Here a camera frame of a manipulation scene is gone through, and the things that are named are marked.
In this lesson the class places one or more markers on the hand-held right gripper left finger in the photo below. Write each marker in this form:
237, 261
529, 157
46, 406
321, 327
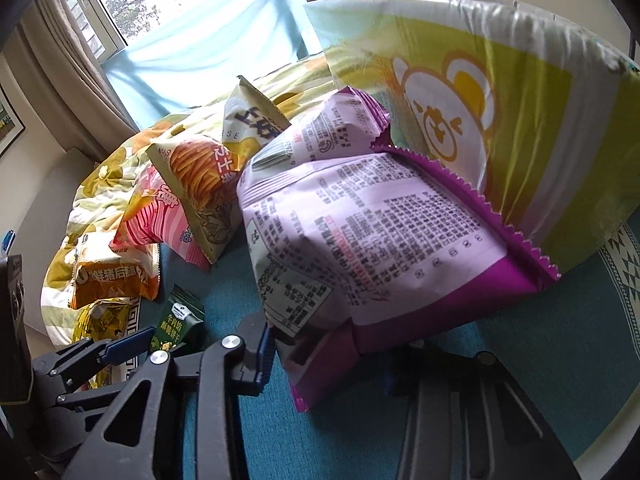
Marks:
264, 365

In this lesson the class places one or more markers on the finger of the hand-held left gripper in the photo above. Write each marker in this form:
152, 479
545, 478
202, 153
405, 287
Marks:
85, 397
127, 345

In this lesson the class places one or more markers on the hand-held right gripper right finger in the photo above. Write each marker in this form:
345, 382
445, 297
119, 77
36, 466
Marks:
450, 380

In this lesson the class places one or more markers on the small dark green snack packet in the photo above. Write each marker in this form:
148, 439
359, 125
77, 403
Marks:
180, 315

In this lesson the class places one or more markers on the purple text-printed snack packet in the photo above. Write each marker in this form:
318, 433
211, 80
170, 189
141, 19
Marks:
330, 125
375, 240

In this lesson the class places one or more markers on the green printed cardboard box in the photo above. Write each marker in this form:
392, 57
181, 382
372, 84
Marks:
500, 110

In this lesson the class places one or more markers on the orange white snack packet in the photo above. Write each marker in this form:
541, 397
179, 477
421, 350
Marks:
110, 280

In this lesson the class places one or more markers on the small blue object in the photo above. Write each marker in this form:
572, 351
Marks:
7, 241

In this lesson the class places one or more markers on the teal patterned table mat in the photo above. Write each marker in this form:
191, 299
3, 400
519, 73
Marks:
325, 440

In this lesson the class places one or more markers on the pink striped snack packet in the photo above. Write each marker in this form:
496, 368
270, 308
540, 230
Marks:
145, 220

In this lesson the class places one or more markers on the beige headboard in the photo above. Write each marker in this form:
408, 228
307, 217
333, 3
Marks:
47, 195

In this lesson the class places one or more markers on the potato stick snack packet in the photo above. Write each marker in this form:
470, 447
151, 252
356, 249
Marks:
200, 180

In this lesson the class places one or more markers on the floral yellow green blanket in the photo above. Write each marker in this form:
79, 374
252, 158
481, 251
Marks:
117, 160

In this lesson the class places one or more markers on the white yellow snack packet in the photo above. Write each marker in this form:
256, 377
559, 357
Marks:
250, 120

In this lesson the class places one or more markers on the light blue cloth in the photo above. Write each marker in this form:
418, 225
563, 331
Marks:
200, 50

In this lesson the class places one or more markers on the framed wall poster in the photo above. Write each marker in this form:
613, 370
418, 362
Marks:
9, 120

